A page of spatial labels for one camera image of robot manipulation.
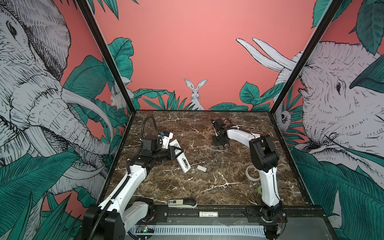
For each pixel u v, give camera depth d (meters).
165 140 0.72
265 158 0.56
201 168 0.90
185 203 0.73
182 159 0.76
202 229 0.78
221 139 0.86
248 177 0.86
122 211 0.42
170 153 0.69
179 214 0.75
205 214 0.73
